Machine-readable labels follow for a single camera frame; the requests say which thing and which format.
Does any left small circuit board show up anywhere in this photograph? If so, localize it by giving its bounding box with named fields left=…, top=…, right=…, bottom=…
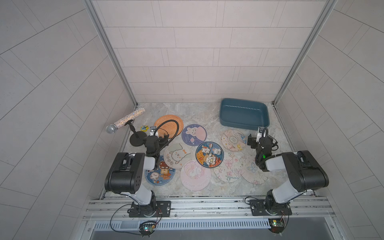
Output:
left=139, top=221, right=157, bottom=237

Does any purple bunny coaster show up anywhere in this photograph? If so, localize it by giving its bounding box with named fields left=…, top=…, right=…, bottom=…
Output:
left=182, top=124, right=208, bottom=146

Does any blue cartoon characters coaster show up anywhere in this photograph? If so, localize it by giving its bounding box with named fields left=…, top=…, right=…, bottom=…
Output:
left=145, top=156, right=176, bottom=186

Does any black microphone stand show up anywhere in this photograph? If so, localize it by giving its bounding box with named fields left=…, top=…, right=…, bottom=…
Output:
left=125, top=120, right=147, bottom=147

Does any pink unicorn coaster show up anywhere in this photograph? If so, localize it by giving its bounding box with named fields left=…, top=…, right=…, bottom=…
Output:
left=181, top=160, right=212, bottom=191

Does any white blue butterfly coaster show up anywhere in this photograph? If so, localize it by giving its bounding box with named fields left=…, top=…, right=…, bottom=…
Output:
left=240, top=156, right=268, bottom=185

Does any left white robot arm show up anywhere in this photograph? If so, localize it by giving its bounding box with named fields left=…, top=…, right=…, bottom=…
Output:
left=105, top=132, right=173, bottom=218

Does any teal plastic storage box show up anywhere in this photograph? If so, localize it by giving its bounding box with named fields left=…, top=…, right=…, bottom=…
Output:
left=219, top=98, right=270, bottom=131

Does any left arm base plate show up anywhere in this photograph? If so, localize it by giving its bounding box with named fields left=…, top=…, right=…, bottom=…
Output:
left=127, top=201, right=172, bottom=218

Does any blue bears picnic coaster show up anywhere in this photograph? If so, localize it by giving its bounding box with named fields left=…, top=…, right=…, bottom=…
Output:
left=196, top=142, right=224, bottom=169

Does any white butterfly bow coaster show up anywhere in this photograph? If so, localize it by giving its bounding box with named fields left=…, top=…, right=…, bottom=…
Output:
left=214, top=152, right=244, bottom=183

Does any orange round coaster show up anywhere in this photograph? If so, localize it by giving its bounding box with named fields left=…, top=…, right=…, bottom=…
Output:
left=155, top=115, right=184, bottom=139

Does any small circuit board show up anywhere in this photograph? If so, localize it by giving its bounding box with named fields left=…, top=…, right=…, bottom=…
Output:
left=139, top=221, right=157, bottom=237
left=269, top=219, right=286, bottom=234

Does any yellow wooden toy block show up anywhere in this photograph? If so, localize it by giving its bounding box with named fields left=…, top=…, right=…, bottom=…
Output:
left=140, top=126, right=149, bottom=132

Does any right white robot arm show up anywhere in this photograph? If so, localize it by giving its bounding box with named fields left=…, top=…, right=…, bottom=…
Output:
left=247, top=128, right=329, bottom=216

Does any white alpaca coaster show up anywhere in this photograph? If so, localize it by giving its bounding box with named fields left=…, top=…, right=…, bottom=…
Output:
left=164, top=143, right=192, bottom=169

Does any pink flowers round coaster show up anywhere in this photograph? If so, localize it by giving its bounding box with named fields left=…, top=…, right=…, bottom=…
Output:
left=221, top=130, right=247, bottom=152

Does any aluminium frame rail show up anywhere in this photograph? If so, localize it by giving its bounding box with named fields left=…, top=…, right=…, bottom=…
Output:
left=74, top=196, right=346, bottom=240

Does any glitter microphone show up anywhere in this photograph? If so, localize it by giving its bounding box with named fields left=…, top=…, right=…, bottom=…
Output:
left=106, top=108, right=145, bottom=134

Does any right small circuit board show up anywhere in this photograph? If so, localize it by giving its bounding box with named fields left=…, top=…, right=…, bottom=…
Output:
left=269, top=219, right=286, bottom=234

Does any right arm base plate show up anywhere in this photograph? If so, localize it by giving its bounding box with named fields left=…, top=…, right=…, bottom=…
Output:
left=249, top=199, right=292, bottom=216

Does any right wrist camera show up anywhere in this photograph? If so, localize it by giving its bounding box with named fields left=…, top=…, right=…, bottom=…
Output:
left=257, top=127, right=269, bottom=142

